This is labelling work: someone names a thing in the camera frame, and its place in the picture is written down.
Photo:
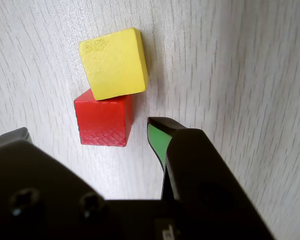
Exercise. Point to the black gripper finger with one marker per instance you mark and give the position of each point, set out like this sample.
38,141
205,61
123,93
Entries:
202,175
40,195

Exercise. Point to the red wooden cube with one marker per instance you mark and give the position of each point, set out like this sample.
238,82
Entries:
102,120

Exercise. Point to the yellow wooden cube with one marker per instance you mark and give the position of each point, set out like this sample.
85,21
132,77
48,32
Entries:
113,65

